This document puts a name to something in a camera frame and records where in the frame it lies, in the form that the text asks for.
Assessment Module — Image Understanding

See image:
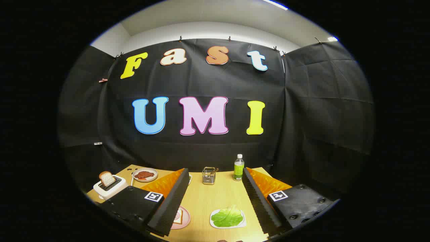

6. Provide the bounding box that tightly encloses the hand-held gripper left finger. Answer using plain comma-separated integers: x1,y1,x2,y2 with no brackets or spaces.
99,168,190,237

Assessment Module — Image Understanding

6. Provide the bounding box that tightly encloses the green label water bottle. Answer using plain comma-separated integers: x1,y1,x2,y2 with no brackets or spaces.
233,154,245,182

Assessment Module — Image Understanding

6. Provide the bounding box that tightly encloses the white square plate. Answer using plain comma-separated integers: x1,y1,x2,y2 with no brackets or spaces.
210,208,247,229

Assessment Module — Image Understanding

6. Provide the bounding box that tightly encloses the white oval plate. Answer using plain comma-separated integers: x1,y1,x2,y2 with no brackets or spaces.
132,168,158,183

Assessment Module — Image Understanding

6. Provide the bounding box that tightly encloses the metal wire utensil holder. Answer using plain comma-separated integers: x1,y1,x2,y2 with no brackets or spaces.
202,167,216,185

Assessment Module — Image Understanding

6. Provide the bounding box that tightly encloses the pink round plate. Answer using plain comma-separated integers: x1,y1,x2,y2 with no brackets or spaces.
171,206,191,230

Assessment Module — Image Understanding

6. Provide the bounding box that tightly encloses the green lettuce leaf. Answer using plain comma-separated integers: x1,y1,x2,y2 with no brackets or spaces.
211,206,244,228

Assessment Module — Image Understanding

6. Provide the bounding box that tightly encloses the black backdrop cloth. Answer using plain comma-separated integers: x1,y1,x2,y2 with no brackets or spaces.
57,38,375,199

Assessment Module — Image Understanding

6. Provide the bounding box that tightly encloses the toasted bread slice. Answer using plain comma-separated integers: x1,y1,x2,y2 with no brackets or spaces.
99,171,116,187

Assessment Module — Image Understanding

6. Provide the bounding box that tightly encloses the white toaster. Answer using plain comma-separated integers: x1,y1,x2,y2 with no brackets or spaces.
93,175,127,200

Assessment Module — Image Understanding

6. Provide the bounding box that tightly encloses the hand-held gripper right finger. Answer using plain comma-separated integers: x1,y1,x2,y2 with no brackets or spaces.
243,167,340,237

